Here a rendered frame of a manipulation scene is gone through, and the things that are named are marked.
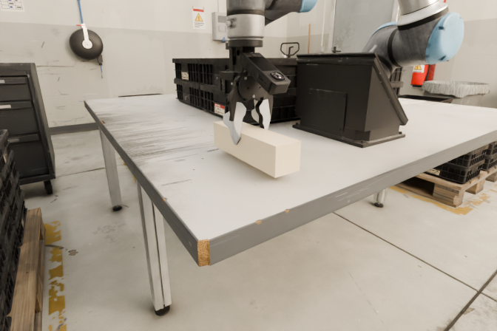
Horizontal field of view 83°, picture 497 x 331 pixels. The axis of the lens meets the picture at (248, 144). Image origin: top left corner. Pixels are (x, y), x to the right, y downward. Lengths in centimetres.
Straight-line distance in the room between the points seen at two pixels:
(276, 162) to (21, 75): 198
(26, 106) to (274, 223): 200
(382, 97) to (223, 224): 57
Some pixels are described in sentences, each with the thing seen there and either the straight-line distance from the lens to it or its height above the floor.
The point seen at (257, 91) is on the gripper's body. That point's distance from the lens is 59.
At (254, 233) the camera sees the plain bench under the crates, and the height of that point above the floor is 68.
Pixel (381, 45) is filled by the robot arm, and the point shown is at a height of 96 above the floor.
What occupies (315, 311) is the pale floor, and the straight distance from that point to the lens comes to 127.
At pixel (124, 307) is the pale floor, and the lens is 135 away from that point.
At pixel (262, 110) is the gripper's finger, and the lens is 61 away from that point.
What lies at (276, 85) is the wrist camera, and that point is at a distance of 51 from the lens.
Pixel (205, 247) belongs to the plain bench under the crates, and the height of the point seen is 69.
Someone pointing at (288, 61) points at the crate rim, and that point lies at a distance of 102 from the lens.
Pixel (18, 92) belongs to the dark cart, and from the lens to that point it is 227.
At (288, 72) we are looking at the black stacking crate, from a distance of 104.
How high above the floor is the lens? 93
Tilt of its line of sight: 17 degrees down
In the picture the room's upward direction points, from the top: straight up
